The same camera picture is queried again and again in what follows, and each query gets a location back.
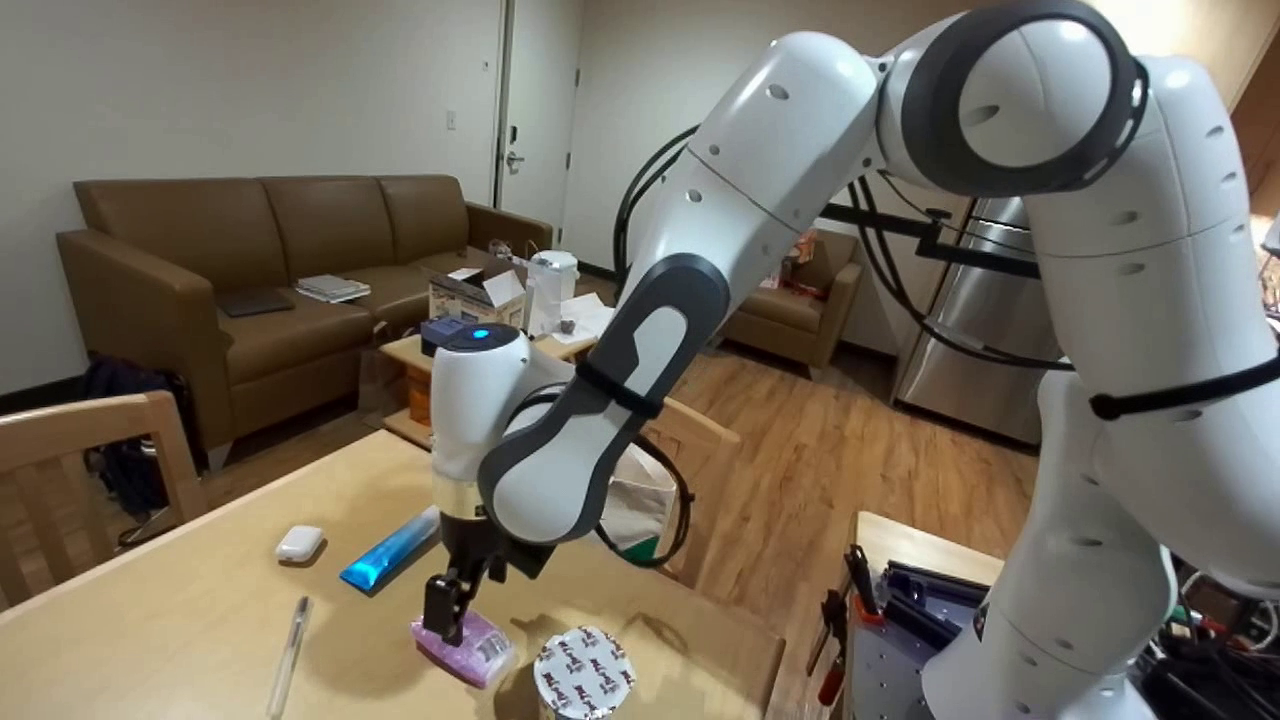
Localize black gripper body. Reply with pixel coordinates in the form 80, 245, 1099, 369
436, 509, 555, 583

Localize purple packet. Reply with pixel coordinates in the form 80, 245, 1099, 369
409, 609, 515, 694

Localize beige canvas tote bag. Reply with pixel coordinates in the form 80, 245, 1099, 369
602, 432, 691, 574

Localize blue tube with white cap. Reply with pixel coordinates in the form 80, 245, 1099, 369
337, 504, 449, 602

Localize thin pen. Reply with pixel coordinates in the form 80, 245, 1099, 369
260, 591, 317, 720

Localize white earbuds case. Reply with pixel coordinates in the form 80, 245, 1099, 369
270, 519, 331, 568

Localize wooden coffee table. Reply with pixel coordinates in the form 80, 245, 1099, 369
377, 298, 616, 457

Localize curved back wooden chair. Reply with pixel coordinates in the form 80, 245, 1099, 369
649, 390, 742, 591

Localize white jug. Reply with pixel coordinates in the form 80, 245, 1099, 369
524, 247, 584, 341

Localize white papers stack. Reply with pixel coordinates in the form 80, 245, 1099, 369
290, 271, 377, 309

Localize black red clamp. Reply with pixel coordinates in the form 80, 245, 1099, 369
803, 583, 857, 712
841, 539, 883, 616

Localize dark flat tablet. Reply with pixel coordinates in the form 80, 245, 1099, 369
214, 288, 300, 320

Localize navy backpack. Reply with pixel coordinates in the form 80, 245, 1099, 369
73, 357, 214, 529

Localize brown armchair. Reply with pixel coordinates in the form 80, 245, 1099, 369
723, 225, 866, 375

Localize brown leather sofa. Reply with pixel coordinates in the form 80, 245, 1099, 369
51, 172, 555, 457

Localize light wooden slat chair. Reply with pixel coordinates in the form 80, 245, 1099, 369
0, 390, 207, 611

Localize orange snack bags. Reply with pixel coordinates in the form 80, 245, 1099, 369
777, 232, 835, 299

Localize white door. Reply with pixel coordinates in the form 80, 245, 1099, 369
494, 0, 587, 257

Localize stainless steel fridge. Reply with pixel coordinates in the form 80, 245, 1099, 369
890, 194, 1072, 452

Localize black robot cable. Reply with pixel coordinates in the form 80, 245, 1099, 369
584, 121, 1077, 576

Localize wooden robot mount cart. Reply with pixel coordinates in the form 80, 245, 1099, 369
764, 509, 1017, 720

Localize tangled cable bundle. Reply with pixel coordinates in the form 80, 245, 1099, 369
1133, 574, 1280, 720

